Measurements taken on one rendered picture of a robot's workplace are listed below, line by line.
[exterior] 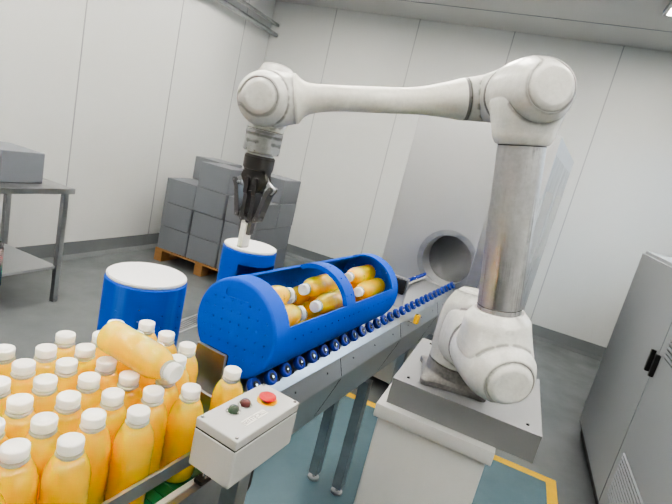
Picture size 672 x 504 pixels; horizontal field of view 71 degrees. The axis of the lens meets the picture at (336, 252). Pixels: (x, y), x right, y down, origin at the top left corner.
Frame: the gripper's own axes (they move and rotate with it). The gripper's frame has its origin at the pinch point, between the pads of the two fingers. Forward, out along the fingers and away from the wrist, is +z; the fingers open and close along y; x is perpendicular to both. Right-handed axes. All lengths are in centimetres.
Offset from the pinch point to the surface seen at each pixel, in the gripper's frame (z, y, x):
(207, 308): 25.8, -11.5, 4.6
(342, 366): 50, 12, 56
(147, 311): 42, -46, 15
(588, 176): -62, 54, 519
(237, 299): 19.4, -1.8, 4.6
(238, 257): 38, -72, 90
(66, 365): 26.7, -5.0, -40.3
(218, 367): 35.6, 2.5, -3.2
